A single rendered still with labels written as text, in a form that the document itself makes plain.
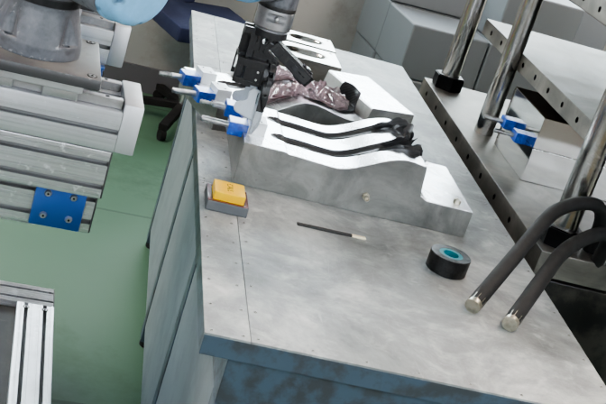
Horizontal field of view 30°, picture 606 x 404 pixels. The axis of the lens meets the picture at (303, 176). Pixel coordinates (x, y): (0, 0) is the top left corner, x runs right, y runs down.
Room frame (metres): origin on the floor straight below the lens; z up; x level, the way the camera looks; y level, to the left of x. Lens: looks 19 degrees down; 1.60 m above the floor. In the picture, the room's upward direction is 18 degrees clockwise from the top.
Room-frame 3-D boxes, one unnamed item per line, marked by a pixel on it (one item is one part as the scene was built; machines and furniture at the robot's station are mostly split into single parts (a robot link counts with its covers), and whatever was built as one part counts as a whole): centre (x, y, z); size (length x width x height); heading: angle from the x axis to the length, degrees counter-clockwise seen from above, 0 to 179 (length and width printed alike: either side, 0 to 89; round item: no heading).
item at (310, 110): (2.62, 0.07, 0.85); 0.50 x 0.26 x 0.11; 119
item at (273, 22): (2.19, 0.15, 1.12); 0.08 x 0.08 x 0.05
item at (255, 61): (2.19, 0.16, 1.04); 0.09 x 0.08 x 0.12; 102
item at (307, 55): (3.08, 0.10, 0.83); 0.20 x 0.15 x 0.07; 102
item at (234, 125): (2.19, 0.17, 0.89); 0.13 x 0.05 x 0.05; 102
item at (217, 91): (2.44, 0.28, 0.85); 0.13 x 0.05 x 0.05; 119
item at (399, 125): (2.30, -0.07, 0.92); 0.35 x 0.16 x 0.09; 102
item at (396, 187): (2.29, -0.09, 0.87); 0.50 x 0.26 x 0.14; 102
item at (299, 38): (3.28, 0.11, 0.83); 0.17 x 0.13 x 0.06; 102
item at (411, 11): (4.89, -0.62, 0.51); 1.05 x 0.68 x 1.02; 108
